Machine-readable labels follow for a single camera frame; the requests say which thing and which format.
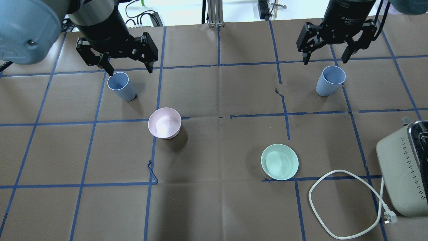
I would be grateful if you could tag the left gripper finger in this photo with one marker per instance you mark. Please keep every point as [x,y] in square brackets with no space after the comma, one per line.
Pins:
[108,67]
[149,66]

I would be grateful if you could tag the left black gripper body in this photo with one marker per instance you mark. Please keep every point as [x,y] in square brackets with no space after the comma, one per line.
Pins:
[104,31]

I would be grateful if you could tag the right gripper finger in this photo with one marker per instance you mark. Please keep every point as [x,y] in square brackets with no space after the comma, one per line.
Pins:
[348,52]
[306,57]

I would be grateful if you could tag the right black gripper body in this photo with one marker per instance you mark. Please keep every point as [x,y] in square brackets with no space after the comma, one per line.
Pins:
[347,14]

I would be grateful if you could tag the light blue cup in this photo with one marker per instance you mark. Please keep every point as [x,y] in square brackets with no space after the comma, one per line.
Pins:
[121,85]
[331,78]

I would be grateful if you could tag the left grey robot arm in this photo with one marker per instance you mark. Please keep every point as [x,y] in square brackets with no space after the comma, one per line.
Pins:
[29,28]

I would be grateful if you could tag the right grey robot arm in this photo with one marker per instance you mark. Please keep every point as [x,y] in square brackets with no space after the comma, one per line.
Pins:
[346,21]

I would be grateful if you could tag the pink bowl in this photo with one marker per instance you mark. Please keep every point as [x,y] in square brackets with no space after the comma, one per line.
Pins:
[165,123]

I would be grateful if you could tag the black power adapter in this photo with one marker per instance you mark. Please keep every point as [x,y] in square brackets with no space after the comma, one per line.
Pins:
[263,9]

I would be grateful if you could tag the mint green bowl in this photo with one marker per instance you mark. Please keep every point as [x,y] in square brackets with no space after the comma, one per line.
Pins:
[279,162]

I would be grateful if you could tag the cream toaster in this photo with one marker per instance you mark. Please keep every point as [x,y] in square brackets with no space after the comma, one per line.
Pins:
[402,159]

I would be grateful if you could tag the aluminium frame post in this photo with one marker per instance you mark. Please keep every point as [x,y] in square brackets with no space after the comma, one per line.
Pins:
[215,13]

